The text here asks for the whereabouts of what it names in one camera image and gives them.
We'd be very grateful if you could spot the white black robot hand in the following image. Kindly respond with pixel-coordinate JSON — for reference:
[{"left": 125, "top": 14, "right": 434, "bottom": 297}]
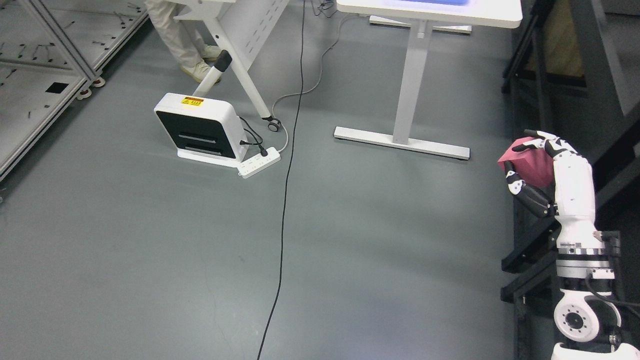
[{"left": 504, "top": 129, "right": 605, "bottom": 255}]

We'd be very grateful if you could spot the pink foam block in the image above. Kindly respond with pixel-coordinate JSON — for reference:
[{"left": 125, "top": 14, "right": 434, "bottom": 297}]
[{"left": 497, "top": 136, "right": 554, "bottom": 188}]

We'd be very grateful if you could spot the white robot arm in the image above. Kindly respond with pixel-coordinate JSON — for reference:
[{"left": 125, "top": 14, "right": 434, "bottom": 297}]
[{"left": 551, "top": 231, "right": 639, "bottom": 360}]

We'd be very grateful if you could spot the white desk with leg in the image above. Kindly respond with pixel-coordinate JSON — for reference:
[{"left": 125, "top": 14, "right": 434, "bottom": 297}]
[{"left": 333, "top": 0, "right": 524, "bottom": 161}]

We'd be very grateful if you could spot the white power strip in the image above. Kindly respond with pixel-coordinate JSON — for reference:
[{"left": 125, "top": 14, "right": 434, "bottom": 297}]
[{"left": 237, "top": 146, "right": 281, "bottom": 179}]

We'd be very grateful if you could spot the white box device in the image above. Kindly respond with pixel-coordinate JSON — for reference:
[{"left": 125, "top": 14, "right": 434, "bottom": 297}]
[{"left": 153, "top": 93, "right": 249, "bottom": 168}]

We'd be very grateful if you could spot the white folding table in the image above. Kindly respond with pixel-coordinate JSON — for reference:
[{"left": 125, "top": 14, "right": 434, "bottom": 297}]
[{"left": 175, "top": 0, "right": 289, "bottom": 132}]

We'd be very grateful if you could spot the person in beige clothes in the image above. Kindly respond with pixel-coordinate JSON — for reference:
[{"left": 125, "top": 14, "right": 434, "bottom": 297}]
[{"left": 143, "top": 0, "right": 222, "bottom": 83}]

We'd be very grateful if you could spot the white power strip cable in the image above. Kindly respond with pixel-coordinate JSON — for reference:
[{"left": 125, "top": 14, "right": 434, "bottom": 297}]
[{"left": 270, "top": 10, "right": 361, "bottom": 153}]

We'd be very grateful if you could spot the long black floor cable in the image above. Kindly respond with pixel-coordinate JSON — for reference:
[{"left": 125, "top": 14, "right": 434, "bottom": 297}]
[{"left": 256, "top": 0, "right": 307, "bottom": 360}]

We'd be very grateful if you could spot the aluminium frame rack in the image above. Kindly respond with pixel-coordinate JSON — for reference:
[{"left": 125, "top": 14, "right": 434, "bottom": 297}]
[{"left": 0, "top": 0, "right": 147, "bottom": 178}]

